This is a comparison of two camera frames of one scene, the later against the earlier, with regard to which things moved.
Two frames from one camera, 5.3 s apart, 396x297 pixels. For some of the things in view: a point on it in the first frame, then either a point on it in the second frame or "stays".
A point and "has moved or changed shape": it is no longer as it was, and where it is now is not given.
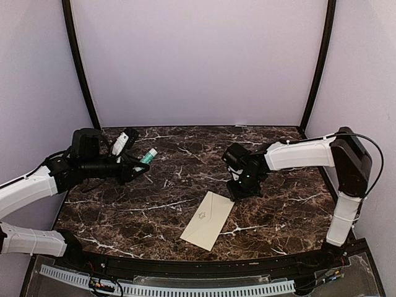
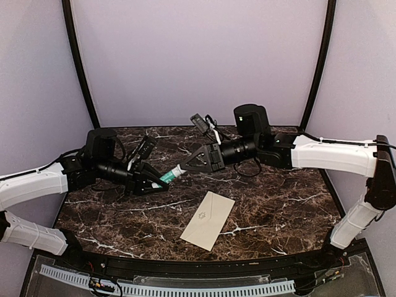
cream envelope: [207, 220] stays
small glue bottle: [148, 157] has moved or changed shape
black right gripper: [234, 193] → [210, 165]
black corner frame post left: [68, 20] stays
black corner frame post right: [331, 7] stays
